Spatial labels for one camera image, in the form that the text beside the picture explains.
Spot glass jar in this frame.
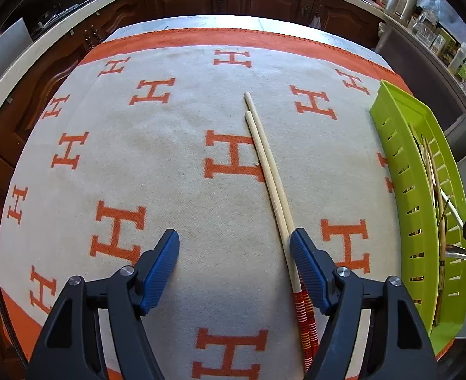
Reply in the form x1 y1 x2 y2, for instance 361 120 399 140
413 12 439 46

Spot white plastic bottle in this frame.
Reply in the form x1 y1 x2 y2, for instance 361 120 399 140
448 43 466 75

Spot steel sheet panel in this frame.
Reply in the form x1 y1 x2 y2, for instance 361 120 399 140
0 18 33 92

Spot dark wooden kitchen cabinets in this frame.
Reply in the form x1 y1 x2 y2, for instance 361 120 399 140
0 0 388 246

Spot white kitchen countertop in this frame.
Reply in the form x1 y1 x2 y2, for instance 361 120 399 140
0 0 392 145

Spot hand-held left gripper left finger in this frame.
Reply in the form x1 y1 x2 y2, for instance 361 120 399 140
26 229 180 380

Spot green plastic tray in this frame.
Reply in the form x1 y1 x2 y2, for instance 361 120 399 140
369 80 466 359

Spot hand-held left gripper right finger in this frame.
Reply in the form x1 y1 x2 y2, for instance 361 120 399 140
290 228 441 380

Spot bamboo chopstick red patterned end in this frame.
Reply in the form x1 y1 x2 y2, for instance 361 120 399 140
432 259 445 327

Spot pile of chopsticks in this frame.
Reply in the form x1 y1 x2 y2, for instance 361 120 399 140
423 138 447 254

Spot orange and grey printed blanket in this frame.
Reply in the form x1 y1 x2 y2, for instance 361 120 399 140
0 27 415 380

